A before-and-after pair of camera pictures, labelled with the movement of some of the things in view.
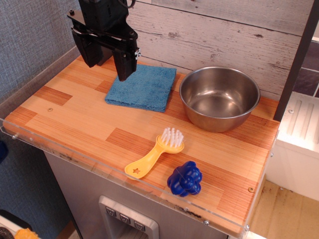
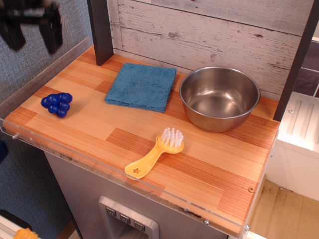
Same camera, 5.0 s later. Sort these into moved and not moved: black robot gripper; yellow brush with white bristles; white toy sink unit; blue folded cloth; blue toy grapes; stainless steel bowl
Moved: black robot gripper; blue toy grapes
Not moved: stainless steel bowl; blue folded cloth; white toy sink unit; yellow brush with white bristles
